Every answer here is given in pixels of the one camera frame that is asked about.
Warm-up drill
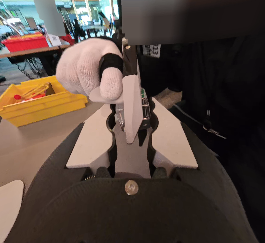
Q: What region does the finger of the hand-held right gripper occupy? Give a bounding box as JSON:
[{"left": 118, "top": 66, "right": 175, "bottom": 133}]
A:
[
  {"left": 89, "top": 74, "right": 145, "bottom": 144},
  {"left": 138, "top": 120, "right": 151, "bottom": 147}
]

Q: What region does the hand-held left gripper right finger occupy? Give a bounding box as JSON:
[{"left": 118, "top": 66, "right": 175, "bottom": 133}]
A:
[{"left": 147, "top": 96, "right": 199, "bottom": 178}]

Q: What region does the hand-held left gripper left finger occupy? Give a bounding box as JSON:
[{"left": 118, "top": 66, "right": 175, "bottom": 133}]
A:
[{"left": 65, "top": 103, "right": 118, "bottom": 178}]

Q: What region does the clear acrylic cube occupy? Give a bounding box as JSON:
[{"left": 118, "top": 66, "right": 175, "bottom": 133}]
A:
[{"left": 116, "top": 88, "right": 151, "bottom": 132}]

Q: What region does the person's right hand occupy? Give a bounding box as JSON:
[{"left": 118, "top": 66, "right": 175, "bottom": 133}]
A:
[{"left": 55, "top": 38, "right": 124, "bottom": 101}]

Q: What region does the yellow plastic bin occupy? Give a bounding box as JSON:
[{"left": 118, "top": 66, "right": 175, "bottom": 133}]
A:
[{"left": 0, "top": 75, "right": 88, "bottom": 128}]

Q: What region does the cluttered work table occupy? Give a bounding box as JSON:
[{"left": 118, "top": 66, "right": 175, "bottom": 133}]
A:
[{"left": 0, "top": 44, "right": 72, "bottom": 76}]

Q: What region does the white lamp stand with base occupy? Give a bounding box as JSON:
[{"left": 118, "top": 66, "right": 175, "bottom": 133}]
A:
[{"left": 0, "top": 180, "right": 25, "bottom": 240}]

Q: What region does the red plastic tote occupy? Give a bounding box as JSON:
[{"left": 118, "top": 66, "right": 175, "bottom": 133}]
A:
[{"left": 1, "top": 33, "right": 49, "bottom": 53}]

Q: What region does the white jacket cord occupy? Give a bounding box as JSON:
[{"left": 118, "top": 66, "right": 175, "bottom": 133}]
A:
[{"left": 173, "top": 104, "right": 227, "bottom": 140}]

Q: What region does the yellow wire clip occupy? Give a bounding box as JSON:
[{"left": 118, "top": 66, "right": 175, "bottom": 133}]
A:
[{"left": 20, "top": 83, "right": 50, "bottom": 99}]

